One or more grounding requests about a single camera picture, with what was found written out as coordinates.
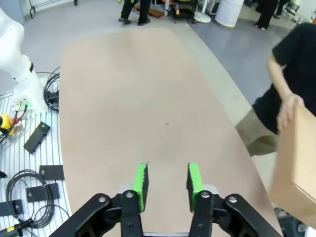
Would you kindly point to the black equipment cart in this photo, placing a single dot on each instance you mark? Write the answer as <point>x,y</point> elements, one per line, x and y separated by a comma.
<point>184,12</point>

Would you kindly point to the person in wide black trousers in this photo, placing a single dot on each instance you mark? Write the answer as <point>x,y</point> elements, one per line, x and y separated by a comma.
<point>265,14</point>

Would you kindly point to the dark grey chair base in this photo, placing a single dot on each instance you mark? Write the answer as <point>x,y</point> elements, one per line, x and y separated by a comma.
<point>288,224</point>

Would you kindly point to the brown box on floor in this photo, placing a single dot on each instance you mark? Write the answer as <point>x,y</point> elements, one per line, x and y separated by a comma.
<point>155,13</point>

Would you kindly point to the white cylindrical air purifier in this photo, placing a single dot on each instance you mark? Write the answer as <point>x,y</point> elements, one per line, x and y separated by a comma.
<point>228,12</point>

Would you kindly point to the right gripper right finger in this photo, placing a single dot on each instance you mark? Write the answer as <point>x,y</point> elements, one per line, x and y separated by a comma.
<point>202,217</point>

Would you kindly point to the person in black t-shirt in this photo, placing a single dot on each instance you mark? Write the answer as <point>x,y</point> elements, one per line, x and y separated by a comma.
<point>301,61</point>

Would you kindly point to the person's right hand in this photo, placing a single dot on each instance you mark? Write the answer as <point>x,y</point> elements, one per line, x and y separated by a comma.
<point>287,108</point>

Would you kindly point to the white fan stand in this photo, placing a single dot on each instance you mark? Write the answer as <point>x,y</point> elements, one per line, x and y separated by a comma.
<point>202,18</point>

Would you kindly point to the black flat mounting plate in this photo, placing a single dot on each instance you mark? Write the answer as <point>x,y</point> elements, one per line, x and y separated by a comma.
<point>37,137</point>
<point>10,209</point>
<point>53,172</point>
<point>37,193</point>

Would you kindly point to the brown cardboard box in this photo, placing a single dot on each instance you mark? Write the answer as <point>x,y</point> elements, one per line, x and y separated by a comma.
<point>296,160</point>

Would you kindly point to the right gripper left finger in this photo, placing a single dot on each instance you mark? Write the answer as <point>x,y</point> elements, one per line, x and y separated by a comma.
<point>128,217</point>

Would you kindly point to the person's right forearm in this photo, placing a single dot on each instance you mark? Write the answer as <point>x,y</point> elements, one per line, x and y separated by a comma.
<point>279,79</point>

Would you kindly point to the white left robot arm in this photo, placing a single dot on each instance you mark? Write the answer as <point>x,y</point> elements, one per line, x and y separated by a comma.
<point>14,61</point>

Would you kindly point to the black and yellow connector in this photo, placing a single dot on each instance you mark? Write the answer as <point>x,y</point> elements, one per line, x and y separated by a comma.
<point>12,229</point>

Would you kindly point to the yellow emergency stop button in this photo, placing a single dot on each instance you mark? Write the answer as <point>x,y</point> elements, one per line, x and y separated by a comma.
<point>5,122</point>

